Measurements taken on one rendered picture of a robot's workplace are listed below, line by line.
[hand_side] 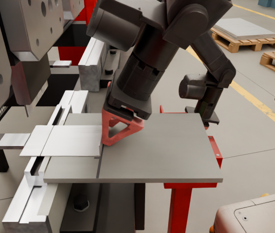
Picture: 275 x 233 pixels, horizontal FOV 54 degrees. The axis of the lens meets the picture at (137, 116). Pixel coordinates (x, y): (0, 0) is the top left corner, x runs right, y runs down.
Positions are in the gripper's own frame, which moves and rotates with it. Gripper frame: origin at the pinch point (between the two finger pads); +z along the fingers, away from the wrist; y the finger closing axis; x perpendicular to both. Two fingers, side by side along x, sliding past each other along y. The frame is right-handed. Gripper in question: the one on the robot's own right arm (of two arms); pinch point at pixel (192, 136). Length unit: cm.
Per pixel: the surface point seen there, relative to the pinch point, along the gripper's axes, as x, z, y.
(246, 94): -165, 53, -113
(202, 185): 15.7, 6.5, -1.6
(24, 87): 39, -30, 43
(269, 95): -163, 48, -136
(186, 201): 8.9, 22.1, -3.2
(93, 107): 2.0, -5.9, 34.3
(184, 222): 9.1, 33.5, -6.1
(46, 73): 31, -29, 42
